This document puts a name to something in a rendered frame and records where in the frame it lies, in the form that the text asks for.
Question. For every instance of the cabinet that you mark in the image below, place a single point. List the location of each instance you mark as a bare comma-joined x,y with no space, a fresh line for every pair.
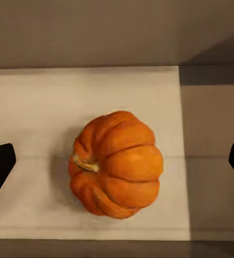
170,63

